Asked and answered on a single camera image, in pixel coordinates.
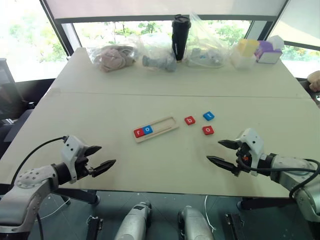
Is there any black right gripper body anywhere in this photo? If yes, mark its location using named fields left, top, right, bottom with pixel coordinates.
left=234, top=143, right=251, bottom=177

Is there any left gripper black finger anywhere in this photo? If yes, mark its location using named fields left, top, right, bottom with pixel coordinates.
left=91, top=159, right=117, bottom=178
left=84, top=145, right=103, bottom=158

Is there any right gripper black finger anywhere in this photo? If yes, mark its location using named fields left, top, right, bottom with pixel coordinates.
left=206, top=155, right=239, bottom=174
left=217, top=139, right=238, bottom=151

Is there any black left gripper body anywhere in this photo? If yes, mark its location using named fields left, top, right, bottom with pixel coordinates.
left=74, top=149, right=97, bottom=180

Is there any red letter tile o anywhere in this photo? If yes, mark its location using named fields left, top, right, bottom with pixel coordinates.
left=201, top=125, right=215, bottom=136

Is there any wooden letter tray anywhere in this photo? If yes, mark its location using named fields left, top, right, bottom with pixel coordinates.
left=131, top=116, right=180, bottom=145

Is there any silver rounded robot leg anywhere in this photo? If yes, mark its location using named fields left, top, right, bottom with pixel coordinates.
left=177, top=205, right=216, bottom=240
left=113, top=201, right=153, bottom=240

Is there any black table foot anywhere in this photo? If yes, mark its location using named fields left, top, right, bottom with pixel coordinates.
left=53, top=188, right=101, bottom=205
left=236, top=197, right=298, bottom=211

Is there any white square container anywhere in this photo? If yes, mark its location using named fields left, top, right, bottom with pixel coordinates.
left=229, top=44, right=257, bottom=70

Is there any plastic bag with pink cloth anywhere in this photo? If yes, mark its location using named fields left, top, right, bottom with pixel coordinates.
left=86, top=44, right=140, bottom=73

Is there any tall clear bag with items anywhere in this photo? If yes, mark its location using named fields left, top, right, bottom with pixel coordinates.
left=184, top=12, right=232, bottom=69

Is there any black office chair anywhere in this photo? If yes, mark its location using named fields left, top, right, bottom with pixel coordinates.
left=0, top=57, right=56, bottom=151

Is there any yellow cup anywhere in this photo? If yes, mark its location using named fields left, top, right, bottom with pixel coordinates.
left=236, top=38, right=260, bottom=58

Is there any purple tissue box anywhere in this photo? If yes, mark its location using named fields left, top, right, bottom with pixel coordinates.
left=254, top=35, right=285, bottom=64

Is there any grey plastic toy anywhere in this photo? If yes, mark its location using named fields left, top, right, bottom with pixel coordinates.
left=142, top=55, right=177, bottom=73

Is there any seated bystander person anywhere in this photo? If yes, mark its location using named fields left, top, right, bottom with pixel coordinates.
left=307, top=70, right=320, bottom=92

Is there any black travel tumbler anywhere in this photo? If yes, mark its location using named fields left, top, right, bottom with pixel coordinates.
left=171, top=14, right=192, bottom=62

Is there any clear crumpled plastic bag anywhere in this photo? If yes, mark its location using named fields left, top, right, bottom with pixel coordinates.
left=127, top=33, right=177, bottom=73

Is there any narrow white roller blind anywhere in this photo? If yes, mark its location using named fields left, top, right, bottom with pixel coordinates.
left=271, top=0, right=320, bottom=48

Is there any wide white roller blind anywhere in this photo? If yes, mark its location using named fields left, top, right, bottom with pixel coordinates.
left=46, top=0, right=290, bottom=20

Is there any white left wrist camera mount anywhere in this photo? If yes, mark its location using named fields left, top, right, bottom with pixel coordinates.
left=60, top=135, right=89, bottom=185

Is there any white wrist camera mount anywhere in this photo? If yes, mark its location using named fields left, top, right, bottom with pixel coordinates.
left=60, top=135, right=89, bottom=185
left=234, top=128, right=268, bottom=170

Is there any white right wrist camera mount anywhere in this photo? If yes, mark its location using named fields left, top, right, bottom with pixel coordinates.
left=234, top=128, right=268, bottom=170

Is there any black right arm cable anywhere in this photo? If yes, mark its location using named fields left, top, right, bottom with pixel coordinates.
left=249, top=158, right=320, bottom=200

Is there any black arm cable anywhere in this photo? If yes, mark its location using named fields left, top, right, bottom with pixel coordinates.
left=11, top=135, right=69, bottom=187
left=249, top=158, right=320, bottom=200

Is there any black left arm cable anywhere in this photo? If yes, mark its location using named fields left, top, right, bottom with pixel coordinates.
left=11, top=135, right=69, bottom=187

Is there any white floor cord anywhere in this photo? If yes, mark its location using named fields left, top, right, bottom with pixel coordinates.
left=204, top=194, right=216, bottom=235

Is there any black floor bracket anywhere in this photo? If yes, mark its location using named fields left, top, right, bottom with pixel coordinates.
left=224, top=212, right=245, bottom=240
left=86, top=215, right=104, bottom=240

